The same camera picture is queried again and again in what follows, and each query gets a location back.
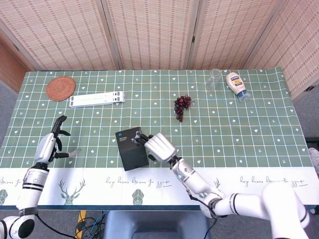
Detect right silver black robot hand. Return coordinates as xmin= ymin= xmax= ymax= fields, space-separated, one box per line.
xmin=129 ymin=130 xmax=178 ymax=164

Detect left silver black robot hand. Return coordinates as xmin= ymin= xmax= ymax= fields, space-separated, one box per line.
xmin=33 ymin=115 xmax=82 ymax=165

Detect black cardboard box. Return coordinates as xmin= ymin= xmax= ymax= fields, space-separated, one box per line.
xmin=115 ymin=126 xmax=150 ymax=172

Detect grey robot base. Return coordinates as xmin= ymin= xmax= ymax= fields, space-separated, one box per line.
xmin=103 ymin=211 xmax=211 ymax=239

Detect dark red grape bunch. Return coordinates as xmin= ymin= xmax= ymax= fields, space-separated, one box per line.
xmin=173 ymin=94 xmax=192 ymax=122

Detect green checked deer tablecloth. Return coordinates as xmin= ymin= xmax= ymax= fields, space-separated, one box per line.
xmin=0 ymin=67 xmax=315 ymax=207

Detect round brown woven coaster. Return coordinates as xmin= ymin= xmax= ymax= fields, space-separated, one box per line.
xmin=45 ymin=76 xmax=76 ymax=102

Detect white folded stand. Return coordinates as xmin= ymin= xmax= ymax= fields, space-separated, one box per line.
xmin=69 ymin=91 xmax=126 ymax=109

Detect clear glass cup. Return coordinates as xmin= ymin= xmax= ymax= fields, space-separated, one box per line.
xmin=205 ymin=69 xmax=222 ymax=91

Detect brown wooden door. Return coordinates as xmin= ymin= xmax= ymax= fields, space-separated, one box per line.
xmin=0 ymin=42 xmax=29 ymax=93

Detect white mayonnaise squeeze bottle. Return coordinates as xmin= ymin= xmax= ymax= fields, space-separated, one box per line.
xmin=225 ymin=71 xmax=251 ymax=103

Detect bamboo folding screen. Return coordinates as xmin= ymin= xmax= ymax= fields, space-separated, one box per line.
xmin=0 ymin=0 xmax=319 ymax=100

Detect white shoe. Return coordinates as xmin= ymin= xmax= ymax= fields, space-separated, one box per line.
xmin=308 ymin=147 xmax=319 ymax=176

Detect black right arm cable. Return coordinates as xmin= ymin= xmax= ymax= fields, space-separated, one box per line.
xmin=188 ymin=193 xmax=217 ymax=239

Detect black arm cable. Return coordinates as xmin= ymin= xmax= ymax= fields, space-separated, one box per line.
xmin=188 ymin=193 xmax=217 ymax=239
xmin=36 ymin=214 xmax=77 ymax=239

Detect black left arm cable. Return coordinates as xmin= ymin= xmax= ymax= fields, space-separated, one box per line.
xmin=36 ymin=214 xmax=77 ymax=239

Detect black floor cables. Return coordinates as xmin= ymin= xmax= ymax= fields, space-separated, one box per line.
xmin=75 ymin=216 xmax=105 ymax=239

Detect blue floor cable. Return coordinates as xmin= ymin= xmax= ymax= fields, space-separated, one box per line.
xmin=89 ymin=211 xmax=109 ymax=239

